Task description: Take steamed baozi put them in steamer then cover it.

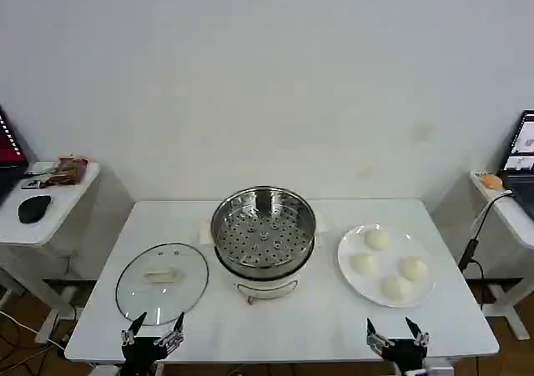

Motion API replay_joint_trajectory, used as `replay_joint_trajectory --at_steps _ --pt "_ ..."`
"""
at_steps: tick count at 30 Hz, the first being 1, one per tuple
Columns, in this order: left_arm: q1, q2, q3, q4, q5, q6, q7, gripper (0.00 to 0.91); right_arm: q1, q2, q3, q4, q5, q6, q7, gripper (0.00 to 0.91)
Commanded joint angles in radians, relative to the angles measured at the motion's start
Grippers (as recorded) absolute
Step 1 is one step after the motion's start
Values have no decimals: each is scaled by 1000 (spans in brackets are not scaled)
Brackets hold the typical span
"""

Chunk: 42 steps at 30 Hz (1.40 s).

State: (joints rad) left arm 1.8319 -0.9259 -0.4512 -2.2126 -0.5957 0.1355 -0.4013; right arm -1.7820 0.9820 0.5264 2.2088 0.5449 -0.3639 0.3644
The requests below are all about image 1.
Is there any white side desk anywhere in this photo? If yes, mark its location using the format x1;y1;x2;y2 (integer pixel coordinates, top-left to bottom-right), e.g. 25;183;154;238
469;169;534;340
0;161;102;344

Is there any brown snack packet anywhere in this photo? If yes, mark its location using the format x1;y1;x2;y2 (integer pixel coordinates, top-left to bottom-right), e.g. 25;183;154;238
44;155;91;186

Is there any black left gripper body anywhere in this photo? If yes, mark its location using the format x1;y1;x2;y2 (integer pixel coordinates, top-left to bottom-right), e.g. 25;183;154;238
120;336;168;376

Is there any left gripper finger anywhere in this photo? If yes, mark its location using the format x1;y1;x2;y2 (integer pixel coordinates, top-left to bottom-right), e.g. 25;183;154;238
120;311;148;348
154;311;186;358

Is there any white and black cable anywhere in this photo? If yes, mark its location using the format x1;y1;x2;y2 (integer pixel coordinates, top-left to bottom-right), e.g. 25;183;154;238
470;189;516;232

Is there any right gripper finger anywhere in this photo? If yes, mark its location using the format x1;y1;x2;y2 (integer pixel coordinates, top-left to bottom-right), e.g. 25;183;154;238
365;318;395;357
404;316;431;348

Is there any black power adapter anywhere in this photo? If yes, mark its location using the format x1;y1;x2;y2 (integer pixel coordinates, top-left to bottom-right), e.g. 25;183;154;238
457;237;481;271

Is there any round white plate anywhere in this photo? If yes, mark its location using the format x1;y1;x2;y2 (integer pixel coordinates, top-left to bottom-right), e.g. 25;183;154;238
337;224;438;308

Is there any round glass lid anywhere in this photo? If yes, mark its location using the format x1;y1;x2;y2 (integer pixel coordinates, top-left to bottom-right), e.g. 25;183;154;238
115;243;210;327

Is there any white floor cable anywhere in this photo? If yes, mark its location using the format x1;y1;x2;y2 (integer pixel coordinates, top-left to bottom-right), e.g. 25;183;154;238
0;308;68;354

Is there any white steamed bun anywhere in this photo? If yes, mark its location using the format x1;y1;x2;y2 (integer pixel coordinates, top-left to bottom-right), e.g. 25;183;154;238
381;274;415;300
365;228;390;253
400;255;430;281
349;253;379;277

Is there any orange round bread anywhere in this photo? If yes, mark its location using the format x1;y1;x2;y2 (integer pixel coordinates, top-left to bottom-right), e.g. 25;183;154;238
481;174;505;191

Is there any perforated steel steamer basket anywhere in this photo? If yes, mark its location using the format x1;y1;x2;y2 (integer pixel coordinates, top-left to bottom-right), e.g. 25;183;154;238
210;186;317;269

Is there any white electric pot base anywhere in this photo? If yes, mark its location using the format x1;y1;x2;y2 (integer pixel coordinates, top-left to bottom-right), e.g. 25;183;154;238
214;242;316;307

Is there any black computer mouse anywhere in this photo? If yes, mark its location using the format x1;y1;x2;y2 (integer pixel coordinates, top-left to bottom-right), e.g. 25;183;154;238
18;194;53;225

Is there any laptop with white screen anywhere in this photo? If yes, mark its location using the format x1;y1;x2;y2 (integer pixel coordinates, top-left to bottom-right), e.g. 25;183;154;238
499;109;534;219

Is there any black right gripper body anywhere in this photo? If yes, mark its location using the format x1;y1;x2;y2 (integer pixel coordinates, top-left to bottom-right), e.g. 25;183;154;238
381;337;429;373

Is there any laptop with red screen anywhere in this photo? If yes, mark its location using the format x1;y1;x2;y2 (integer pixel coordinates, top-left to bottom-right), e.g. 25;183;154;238
0;104;30;208

